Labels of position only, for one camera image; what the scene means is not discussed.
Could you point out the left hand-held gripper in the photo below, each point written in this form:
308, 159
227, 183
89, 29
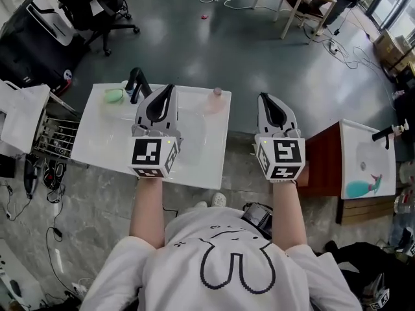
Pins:
155, 131

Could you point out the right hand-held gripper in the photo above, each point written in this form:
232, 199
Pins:
285, 152

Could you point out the clear pink bottle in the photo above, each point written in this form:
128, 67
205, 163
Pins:
214, 102

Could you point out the person's right forearm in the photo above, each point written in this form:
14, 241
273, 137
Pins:
288, 215

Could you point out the person's left forearm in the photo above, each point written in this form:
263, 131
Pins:
147, 209

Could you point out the black sink faucet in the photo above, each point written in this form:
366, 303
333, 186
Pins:
138, 81

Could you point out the white sink with teal print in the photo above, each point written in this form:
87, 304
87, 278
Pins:
363, 173

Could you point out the clear plastic bottle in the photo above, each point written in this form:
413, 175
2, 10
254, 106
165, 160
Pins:
405, 202

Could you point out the green soap dish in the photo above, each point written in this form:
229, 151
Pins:
113, 96

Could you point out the red-brown wooden cabinet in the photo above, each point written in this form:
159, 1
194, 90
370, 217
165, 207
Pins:
321, 164

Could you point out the small white power strip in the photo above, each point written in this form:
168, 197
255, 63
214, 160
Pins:
334, 46

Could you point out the small red floor object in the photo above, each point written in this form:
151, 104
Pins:
205, 17

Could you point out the person's white shoe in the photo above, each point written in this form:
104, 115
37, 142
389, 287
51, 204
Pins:
218, 199
200, 204

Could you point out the black waist device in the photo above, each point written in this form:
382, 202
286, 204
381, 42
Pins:
257, 217

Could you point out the black short faucet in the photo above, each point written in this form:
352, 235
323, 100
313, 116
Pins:
381, 135

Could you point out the black office chair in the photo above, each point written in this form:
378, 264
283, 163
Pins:
87, 5

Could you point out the white pump dispenser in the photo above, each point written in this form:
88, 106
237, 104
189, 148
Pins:
399, 128

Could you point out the cardboard box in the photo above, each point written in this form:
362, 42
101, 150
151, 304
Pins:
390, 49

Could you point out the black and white machine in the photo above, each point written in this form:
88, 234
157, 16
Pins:
32, 53

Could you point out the person's white printed shirt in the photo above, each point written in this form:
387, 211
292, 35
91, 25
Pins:
181, 277

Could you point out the black bag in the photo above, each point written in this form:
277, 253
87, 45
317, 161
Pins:
356, 264

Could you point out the grey spare gripper tool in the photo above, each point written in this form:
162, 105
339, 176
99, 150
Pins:
377, 295

